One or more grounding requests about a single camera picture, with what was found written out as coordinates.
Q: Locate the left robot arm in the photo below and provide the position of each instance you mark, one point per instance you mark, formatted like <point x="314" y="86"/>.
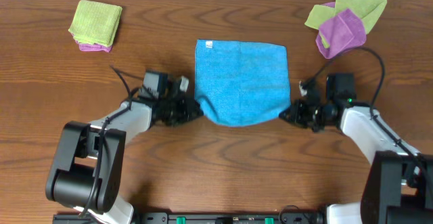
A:
<point x="86" y="169"/>

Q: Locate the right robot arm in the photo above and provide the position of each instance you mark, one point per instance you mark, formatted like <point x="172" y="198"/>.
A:
<point x="399" y="184"/>

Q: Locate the blue microfiber cloth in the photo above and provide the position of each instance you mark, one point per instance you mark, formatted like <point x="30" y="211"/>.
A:
<point x="238" y="84"/>

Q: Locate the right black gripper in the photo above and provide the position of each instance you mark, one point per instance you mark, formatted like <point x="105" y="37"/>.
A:
<point x="301" y="112"/>

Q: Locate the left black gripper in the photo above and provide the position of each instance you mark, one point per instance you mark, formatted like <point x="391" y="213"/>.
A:
<point x="183" y="107"/>

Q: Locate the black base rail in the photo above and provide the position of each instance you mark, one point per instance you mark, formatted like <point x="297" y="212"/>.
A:
<point x="292" y="217"/>

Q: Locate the folded purple cloth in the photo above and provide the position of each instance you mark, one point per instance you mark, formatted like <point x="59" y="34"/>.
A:
<point x="88" y="45"/>

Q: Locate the folded green cloth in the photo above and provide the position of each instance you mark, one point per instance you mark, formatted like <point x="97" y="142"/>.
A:
<point x="95" y="23"/>

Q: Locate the crumpled green cloth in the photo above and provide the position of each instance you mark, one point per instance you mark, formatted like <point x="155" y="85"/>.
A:
<point x="369" y="11"/>

